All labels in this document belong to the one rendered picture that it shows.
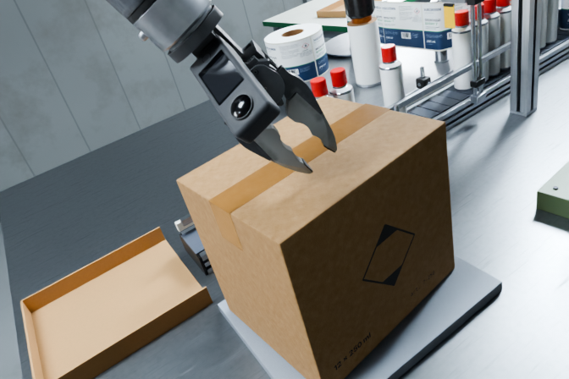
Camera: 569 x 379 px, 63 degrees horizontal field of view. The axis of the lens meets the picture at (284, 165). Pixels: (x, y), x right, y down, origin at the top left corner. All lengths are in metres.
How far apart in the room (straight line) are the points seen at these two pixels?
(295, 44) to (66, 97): 2.29
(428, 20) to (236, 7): 2.70
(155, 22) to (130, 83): 3.20
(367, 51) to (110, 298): 0.93
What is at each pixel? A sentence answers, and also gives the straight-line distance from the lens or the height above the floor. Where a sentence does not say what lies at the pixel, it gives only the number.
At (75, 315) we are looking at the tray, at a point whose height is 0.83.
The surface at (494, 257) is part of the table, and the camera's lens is 0.87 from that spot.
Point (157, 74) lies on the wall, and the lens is 3.74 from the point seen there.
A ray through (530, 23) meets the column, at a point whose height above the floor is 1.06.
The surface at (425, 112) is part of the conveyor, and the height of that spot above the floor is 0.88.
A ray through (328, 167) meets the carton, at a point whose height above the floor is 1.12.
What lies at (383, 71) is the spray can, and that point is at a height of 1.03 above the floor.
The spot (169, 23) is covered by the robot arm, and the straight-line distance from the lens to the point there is 0.48.
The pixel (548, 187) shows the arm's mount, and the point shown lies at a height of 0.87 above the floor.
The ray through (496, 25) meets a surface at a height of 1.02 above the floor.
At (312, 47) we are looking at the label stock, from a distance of 1.57.
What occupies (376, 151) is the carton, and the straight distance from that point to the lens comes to 0.61.
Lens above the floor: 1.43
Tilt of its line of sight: 29 degrees down
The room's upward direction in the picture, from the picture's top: 15 degrees counter-clockwise
